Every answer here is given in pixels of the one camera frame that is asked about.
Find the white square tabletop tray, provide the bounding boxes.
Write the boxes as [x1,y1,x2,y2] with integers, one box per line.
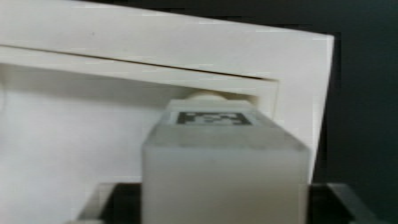
[0,46,279,224]

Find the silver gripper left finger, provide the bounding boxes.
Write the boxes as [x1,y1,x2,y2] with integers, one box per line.
[72,183,142,224]

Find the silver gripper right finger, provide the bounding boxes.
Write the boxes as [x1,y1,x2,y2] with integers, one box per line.
[307,183,385,224]

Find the white leg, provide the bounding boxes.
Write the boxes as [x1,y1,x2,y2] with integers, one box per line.
[142,99,311,224]

